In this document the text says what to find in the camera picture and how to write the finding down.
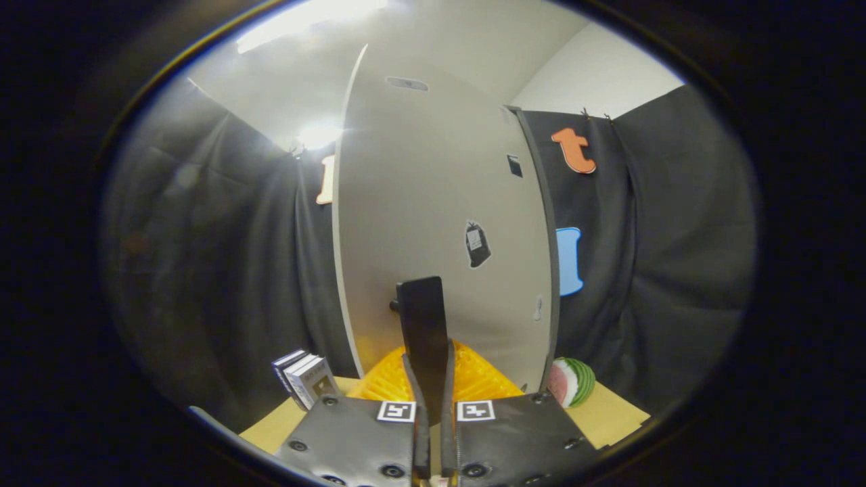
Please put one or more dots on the small white printed box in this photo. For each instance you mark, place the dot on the small white printed box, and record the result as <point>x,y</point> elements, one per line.
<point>292,374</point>
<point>314,385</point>

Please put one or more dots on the toy watermelon slice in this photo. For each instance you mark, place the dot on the toy watermelon slice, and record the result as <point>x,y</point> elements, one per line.
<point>575,382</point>

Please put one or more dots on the small dark printed box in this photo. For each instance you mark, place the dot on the small dark printed box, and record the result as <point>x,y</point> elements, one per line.
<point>281,368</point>

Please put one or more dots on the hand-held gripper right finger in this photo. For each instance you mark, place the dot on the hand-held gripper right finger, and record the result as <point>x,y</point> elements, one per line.
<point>521,439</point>

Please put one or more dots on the grey shoe cabinet door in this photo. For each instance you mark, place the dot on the grey shoe cabinet door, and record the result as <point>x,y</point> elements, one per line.
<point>419,203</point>

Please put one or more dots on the black backdrop cloth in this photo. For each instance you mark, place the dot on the black backdrop cloth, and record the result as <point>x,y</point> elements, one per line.
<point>203,270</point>

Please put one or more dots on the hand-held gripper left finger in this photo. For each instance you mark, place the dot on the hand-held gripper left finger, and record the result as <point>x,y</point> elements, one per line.
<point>352,439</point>

